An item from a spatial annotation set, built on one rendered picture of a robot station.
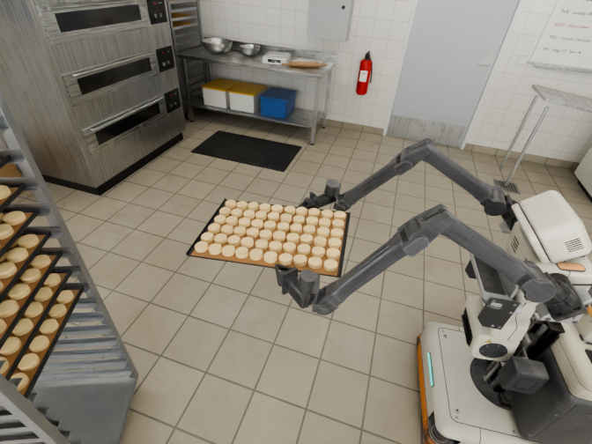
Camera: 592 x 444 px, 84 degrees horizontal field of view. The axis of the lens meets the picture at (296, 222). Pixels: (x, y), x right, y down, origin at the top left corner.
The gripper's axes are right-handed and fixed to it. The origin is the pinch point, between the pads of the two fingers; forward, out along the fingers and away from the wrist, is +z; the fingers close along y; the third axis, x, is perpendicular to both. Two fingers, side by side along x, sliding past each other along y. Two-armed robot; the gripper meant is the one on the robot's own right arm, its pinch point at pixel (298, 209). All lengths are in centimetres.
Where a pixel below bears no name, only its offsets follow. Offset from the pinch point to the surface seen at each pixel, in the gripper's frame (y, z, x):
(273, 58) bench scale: 5, -144, -277
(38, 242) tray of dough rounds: 19, 94, -6
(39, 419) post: -17, 108, 29
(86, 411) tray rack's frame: -79, 113, -8
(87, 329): -35, 97, -15
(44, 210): 27, 89, -8
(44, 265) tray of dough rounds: 10, 95, -5
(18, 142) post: 50, 86, -7
